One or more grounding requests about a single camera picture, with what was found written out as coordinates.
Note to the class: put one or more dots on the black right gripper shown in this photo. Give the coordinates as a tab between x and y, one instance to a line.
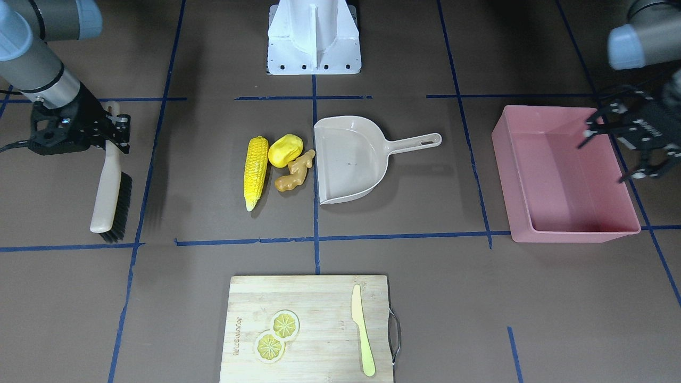
88	110

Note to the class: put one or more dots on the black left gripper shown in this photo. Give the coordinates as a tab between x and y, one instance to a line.
656	128

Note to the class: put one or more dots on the beige hand brush black bristles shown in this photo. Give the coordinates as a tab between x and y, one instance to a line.
113	198

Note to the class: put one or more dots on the yellow toy corn cob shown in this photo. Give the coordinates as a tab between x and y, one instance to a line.
256	164

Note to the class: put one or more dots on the yellow toy bell pepper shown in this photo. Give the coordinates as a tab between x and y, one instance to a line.
285	150

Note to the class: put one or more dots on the tan toy ginger root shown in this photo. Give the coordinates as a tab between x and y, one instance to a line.
298	170

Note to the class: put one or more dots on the beige plastic dustpan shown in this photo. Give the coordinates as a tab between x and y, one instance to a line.
352	156

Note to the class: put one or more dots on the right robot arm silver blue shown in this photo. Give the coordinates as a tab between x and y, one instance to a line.
29	64

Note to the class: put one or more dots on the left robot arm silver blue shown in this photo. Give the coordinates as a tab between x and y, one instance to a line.
651	36

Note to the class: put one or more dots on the pink plastic bin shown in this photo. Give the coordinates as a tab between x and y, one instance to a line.
555	192

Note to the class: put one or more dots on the lemon slice upper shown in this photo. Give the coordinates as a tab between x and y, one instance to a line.
285	325

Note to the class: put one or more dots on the lemon slice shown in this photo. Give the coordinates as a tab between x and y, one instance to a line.
285	325
268	349

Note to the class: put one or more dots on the lemon slice lower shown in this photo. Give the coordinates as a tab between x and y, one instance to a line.
268	349

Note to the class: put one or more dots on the wooden cutting board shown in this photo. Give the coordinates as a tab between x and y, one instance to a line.
326	348

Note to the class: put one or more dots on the yellow-green plastic knife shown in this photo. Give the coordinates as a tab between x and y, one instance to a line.
357	315

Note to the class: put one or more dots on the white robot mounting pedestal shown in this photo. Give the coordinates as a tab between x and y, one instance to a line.
313	38

